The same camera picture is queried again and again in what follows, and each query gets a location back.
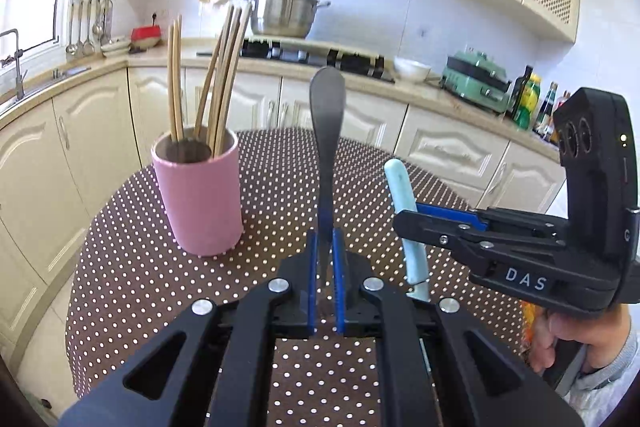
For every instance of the wall utensil rack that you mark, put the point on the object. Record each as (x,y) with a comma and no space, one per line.
(89,28)

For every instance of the stacked white plates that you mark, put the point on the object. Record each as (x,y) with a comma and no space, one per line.
(116,47)

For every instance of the cream lower cabinets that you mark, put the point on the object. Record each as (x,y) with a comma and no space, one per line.
(65,150)

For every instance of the white ceramic bowl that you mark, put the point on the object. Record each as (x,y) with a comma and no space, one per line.
(406,70)

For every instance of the person's right hand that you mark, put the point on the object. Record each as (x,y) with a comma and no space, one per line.
(605,337)

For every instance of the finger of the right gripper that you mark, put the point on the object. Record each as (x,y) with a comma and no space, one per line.
(466,217)
(435,229)

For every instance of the green oil bottle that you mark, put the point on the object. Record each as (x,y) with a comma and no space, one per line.
(528,102)

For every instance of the brown polka dot tablecloth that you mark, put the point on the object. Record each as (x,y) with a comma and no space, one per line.
(132,278)

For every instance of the dark soy sauce bottle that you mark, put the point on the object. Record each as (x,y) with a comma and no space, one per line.
(545,111)

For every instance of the pink utensil holder cup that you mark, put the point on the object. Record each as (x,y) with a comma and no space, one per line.
(202,199)

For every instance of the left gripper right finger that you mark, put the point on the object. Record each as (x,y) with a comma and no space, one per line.
(437,367)

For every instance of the light blue handled knife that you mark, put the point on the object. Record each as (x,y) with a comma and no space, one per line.
(406,227)

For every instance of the stainless steel sink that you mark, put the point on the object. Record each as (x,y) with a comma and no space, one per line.
(31,90)

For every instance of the chrome kitchen faucet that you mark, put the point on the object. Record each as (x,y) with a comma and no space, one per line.
(15,58)

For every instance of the green electric grill appliance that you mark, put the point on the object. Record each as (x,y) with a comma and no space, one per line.
(473,78)

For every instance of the stainless steel spoon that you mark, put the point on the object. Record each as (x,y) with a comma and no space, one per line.
(327,100)

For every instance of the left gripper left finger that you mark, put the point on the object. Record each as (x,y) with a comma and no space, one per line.
(211,365)

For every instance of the stainless steel steamer pot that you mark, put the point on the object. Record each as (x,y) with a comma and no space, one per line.
(284,18)

